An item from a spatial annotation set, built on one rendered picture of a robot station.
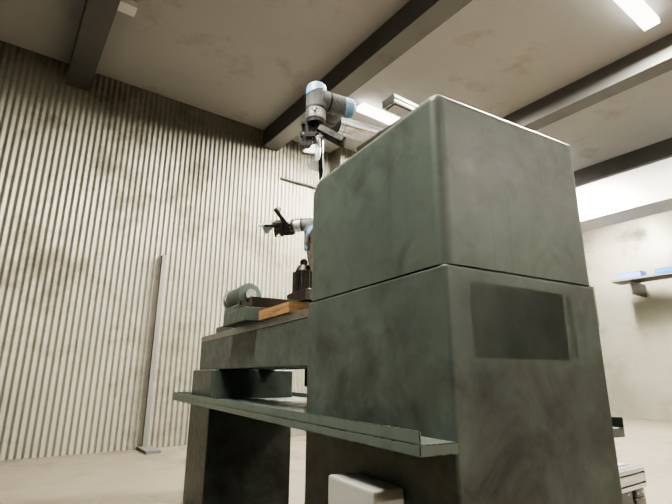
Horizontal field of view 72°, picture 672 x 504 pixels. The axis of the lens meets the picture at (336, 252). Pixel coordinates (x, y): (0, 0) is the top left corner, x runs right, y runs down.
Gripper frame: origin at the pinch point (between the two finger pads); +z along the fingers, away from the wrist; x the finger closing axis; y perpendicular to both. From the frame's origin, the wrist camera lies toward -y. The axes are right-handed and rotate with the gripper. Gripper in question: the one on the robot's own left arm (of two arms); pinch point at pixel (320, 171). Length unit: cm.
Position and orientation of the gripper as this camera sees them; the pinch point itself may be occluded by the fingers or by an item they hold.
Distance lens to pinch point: 167.3
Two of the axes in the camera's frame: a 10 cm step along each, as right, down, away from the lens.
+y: -10.0, 0.1, 0.5
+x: -0.5, -2.6, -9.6
